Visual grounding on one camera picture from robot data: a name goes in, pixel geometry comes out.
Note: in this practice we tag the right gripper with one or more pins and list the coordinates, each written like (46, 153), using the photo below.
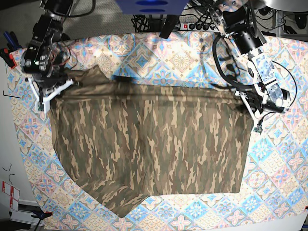
(46, 85)

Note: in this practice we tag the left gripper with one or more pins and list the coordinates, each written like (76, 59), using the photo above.
(255, 106)

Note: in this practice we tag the camouflage T-shirt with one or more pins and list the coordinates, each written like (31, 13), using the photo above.
(123, 142)

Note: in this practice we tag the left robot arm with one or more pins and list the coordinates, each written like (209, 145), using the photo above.
(235, 20)

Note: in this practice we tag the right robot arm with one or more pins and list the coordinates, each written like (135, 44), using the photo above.
(39, 54)

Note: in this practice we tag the red black clamp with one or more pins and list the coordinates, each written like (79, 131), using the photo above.
(8, 58)

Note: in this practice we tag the white power strip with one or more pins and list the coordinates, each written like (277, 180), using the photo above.
(185, 26)

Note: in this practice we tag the red white label tag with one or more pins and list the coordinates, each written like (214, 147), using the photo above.
(9, 196)

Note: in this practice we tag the patterned tile tablecloth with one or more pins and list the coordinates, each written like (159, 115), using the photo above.
(275, 181)

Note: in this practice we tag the orange black bottom clamp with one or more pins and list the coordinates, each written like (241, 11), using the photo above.
(41, 215)

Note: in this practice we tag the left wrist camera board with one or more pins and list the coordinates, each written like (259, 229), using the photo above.
(258, 129)

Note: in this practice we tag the black bracket under mount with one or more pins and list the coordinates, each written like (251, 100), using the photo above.
(168, 26)

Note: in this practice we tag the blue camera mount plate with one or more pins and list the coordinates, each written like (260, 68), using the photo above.
(173, 7)

